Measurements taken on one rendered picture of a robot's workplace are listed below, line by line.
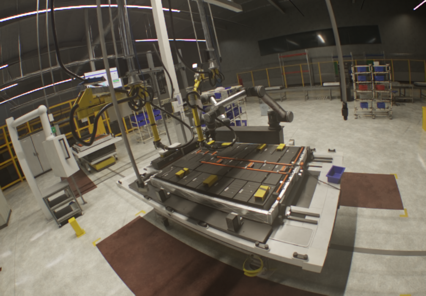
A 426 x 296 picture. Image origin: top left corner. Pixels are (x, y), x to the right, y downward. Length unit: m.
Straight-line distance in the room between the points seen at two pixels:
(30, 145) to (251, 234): 10.18
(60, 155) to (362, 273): 4.87
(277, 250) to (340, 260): 1.17
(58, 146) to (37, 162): 6.67
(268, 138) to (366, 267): 2.66
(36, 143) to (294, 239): 10.44
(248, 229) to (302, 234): 0.40
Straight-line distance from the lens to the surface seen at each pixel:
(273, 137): 3.49
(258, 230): 1.46
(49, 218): 5.24
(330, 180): 2.00
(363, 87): 7.46
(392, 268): 2.53
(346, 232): 2.68
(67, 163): 4.12
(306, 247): 1.40
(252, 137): 3.67
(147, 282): 2.52
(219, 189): 1.74
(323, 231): 1.51
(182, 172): 2.13
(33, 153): 10.61
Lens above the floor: 1.94
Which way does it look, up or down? 16 degrees down
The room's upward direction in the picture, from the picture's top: 12 degrees counter-clockwise
